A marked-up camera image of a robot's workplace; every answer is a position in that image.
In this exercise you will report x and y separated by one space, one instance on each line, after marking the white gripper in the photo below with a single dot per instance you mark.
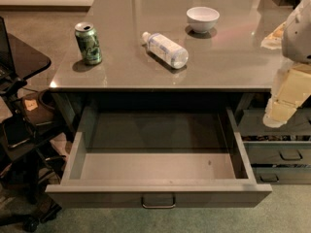
298 38

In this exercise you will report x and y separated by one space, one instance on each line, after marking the green soda can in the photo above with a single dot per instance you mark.
88 43

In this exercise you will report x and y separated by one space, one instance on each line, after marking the grey lower right drawer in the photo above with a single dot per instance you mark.
278 152

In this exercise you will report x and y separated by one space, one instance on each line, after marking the grey bottom right drawer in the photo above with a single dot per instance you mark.
283 175

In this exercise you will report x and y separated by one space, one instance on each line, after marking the open grey top drawer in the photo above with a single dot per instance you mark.
118 157

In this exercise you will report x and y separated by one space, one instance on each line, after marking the white ceramic bowl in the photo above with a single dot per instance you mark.
202 19

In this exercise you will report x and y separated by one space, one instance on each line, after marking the clear plastic water bottle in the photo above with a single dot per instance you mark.
170 52

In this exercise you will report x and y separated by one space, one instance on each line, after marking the black cart with laptop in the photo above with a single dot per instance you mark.
28 158

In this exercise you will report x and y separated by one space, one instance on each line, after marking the metal top drawer handle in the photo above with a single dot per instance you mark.
154 202

